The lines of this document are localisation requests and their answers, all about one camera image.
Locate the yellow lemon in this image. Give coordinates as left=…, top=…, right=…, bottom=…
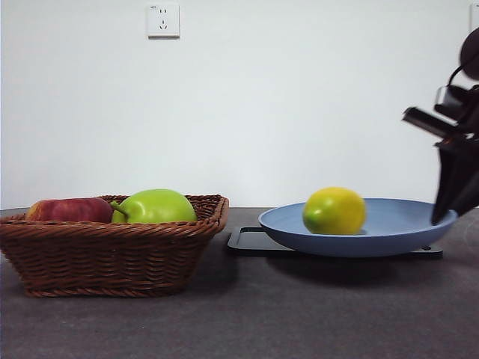
left=302, top=186, right=367, bottom=236

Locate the white wall socket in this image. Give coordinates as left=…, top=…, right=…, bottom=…
left=146, top=4, right=181, bottom=40

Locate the red apple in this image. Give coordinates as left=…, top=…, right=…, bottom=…
left=25, top=197, right=115, bottom=224

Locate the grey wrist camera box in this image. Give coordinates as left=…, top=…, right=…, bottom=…
left=433, top=84, right=479, bottom=121

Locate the blue plate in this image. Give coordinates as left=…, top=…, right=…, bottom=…
left=257, top=197, right=459, bottom=260

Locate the brown wicker basket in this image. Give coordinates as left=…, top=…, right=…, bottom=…
left=0, top=194, right=230, bottom=299

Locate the black cable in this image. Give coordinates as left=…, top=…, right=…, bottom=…
left=448, top=64, right=467, bottom=89

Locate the black tray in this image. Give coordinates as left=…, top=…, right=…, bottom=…
left=227, top=226, right=444, bottom=260

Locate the green apple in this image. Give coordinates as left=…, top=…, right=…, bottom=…
left=110, top=188, right=198, bottom=225

